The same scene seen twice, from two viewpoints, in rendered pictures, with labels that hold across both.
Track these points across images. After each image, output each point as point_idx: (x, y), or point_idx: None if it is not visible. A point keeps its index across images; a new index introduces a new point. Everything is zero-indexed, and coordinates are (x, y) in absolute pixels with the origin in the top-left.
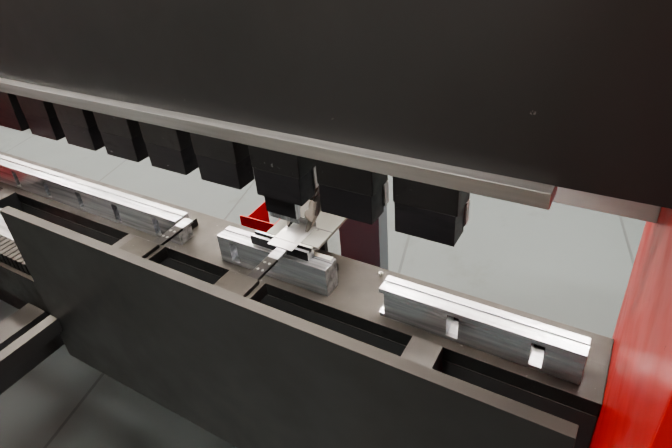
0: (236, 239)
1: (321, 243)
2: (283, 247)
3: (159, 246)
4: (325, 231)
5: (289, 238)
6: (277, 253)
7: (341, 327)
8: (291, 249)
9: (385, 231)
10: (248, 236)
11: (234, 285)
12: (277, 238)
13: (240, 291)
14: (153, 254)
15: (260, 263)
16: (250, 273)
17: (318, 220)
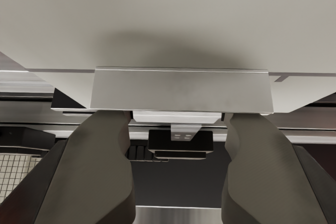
0: (25, 89)
1: (303, 106)
2: (185, 122)
3: (17, 149)
4: (329, 77)
5: (179, 112)
6: (186, 129)
7: None
8: (210, 122)
9: None
10: (30, 80)
11: (181, 158)
12: (145, 115)
13: (194, 159)
14: (33, 148)
15: (172, 135)
16: (172, 138)
17: (271, 28)
